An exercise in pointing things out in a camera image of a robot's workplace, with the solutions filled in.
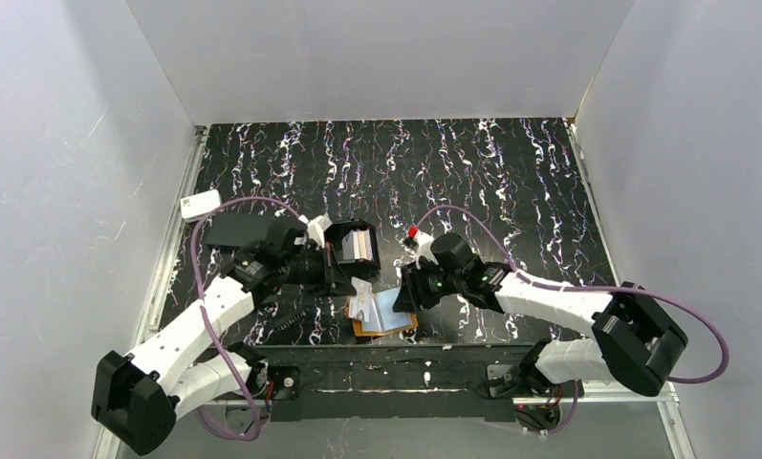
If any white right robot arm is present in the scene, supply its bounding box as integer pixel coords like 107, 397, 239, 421
393, 228, 688, 398

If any black comb strip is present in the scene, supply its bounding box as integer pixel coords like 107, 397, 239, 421
273, 310, 307, 332

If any orange leather card holder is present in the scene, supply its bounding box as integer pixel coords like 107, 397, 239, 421
347, 287, 418, 338

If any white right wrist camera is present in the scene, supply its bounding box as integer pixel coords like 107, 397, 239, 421
403, 226, 436, 266

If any black box lid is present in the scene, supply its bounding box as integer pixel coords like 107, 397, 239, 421
202, 211, 275, 250

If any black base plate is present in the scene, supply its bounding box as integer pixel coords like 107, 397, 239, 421
206, 344, 584, 424

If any black card box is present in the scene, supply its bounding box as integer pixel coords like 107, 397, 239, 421
324, 219, 381, 282

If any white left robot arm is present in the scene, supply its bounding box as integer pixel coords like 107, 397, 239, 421
91, 215, 380, 455

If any small white box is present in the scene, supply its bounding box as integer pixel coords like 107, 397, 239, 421
179, 189, 222, 223

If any white card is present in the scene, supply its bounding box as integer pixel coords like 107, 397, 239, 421
348, 277, 373, 321

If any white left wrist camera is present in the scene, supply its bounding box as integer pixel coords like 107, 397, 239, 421
294, 213, 333, 249

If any aluminium frame rail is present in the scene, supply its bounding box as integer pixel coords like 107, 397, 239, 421
92, 126, 209, 459

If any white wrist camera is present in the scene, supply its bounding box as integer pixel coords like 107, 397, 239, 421
403, 226, 436, 266
294, 213, 333, 249

